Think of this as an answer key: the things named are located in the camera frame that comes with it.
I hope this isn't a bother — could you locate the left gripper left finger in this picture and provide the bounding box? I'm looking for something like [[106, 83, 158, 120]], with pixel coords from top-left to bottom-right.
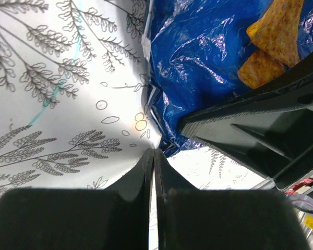
[[0, 149, 154, 249]]

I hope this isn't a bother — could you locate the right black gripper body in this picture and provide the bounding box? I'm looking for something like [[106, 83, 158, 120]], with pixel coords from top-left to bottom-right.
[[285, 170, 313, 215]]

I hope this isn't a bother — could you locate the blue Doritos chip bag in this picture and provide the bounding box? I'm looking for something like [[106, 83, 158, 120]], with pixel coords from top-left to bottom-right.
[[148, 1, 313, 157]]

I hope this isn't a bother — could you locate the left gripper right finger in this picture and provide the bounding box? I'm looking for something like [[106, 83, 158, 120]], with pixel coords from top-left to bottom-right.
[[154, 149, 309, 250]]

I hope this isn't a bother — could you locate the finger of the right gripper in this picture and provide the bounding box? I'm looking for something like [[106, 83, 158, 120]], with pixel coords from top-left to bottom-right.
[[178, 52, 313, 190]]

